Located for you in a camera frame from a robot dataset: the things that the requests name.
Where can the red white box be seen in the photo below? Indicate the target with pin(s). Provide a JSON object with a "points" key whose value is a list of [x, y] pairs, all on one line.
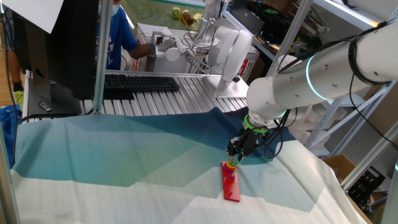
{"points": [[136, 63]]}

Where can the red Hanoi base with pegs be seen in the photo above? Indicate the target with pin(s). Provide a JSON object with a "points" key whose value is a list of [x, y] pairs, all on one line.
{"points": [[231, 194]]}

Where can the person bare forearm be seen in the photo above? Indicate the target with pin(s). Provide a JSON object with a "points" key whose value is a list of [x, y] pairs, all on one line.
{"points": [[141, 51]]}

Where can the yellow green bottle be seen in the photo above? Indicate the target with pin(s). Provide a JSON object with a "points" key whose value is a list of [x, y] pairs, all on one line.
{"points": [[177, 13]]}

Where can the small red orange Hanoi disc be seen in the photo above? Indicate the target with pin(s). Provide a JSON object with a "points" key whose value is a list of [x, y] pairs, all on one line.
{"points": [[230, 180]]}

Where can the amber bottle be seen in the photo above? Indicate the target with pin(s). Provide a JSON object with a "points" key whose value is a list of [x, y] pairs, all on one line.
{"points": [[187, 18]]}

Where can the green Hanoi disc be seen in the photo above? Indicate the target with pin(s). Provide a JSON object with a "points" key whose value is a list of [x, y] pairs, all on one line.
{"points": [[232, 162]]}

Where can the white paper sheet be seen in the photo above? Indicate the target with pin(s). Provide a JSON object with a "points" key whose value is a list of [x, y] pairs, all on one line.
{"points": [[34, 12]]}

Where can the standing person bare leg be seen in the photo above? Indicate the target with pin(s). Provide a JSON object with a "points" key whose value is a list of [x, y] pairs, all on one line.
{"points": [[14, 68]]}

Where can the blue green white tablecloth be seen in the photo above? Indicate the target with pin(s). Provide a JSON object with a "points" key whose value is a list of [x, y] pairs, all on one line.
{"points": [[124, 174]]}

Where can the open cardboard box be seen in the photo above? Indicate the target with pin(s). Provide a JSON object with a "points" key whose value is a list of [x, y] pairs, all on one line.
{"points": [[339, 165]]}

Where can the white metal shelf rack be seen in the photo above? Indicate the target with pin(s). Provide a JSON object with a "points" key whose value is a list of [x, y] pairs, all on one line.
{"points": [[348, 14]]}

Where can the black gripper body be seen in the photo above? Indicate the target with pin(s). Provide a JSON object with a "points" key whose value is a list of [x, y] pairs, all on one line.
{"points": [[245, 143]]}

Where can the black flat case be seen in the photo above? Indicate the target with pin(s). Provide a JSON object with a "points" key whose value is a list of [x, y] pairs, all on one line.
{"points": [[248, 20]]}

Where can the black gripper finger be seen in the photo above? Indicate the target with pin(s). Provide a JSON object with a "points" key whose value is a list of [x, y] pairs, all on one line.
{"points": [[236, 158], [230, 157]]}

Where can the black keyboard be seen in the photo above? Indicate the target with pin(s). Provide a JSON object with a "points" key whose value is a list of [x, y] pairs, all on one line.
{"points": [[140, 83]]}

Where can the black plastic toolbox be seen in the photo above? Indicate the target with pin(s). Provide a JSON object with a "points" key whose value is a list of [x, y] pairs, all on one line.
{"points": [[276, 23]]}

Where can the person in blue shirt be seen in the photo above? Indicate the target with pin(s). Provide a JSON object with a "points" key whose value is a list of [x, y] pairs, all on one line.
{"points": [[119, 34]]}

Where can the aluminium frame bar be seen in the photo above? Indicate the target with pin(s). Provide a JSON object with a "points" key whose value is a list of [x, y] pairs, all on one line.
{"points": [[370, 157], [295, 28], [102, 56], [6, 193]]}

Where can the black computer monitor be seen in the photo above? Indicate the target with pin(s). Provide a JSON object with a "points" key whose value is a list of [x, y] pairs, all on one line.
{"points": [[71, 46]]}

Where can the black mouse pad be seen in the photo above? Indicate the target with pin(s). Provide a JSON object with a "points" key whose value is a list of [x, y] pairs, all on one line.
{"points": [[118, 95]]}

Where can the black plastic crate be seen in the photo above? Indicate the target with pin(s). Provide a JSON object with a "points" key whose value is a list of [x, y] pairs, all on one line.
{"points": [[365, 186]]}

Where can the white teleoperation device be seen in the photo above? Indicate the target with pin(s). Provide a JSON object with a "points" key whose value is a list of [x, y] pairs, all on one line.
{"points": [[172, 49]]}

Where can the white second robot arm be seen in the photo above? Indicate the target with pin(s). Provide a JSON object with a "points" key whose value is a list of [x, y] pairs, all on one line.
{"points": [[231, 53]]}

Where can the silver usb stick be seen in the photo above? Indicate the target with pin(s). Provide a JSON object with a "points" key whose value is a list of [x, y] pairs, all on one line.
{"points": [[45, 106]]}

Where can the large red Hanoi disc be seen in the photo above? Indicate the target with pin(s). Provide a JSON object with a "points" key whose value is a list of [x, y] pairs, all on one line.
{"points": [[229, 170]]}

